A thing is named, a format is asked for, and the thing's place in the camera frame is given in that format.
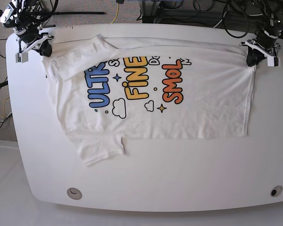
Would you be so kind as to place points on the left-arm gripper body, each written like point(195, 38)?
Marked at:
point(265, 42)

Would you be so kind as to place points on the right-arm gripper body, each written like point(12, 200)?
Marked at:
point(30, 41)

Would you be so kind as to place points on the white printed T-shirt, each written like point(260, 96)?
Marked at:
point(105, 90)

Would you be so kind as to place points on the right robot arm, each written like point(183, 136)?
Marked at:
point(24, 25)

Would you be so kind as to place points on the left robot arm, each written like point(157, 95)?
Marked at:
point(270, 16)

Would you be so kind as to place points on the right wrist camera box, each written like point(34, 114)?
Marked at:
point(21, 57)

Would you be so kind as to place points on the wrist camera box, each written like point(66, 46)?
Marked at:
point(273, 61)
point(21, 57)

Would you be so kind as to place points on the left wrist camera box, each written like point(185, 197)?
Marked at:
point(273, 61)

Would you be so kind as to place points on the right table cable grommet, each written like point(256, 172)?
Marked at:
point(276, 191)

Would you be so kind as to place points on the table cable grommet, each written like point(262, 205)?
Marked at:
point(74, 193)
point(276, 191)

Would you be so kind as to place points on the left table cable grommet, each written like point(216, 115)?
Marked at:
point(74, 193)

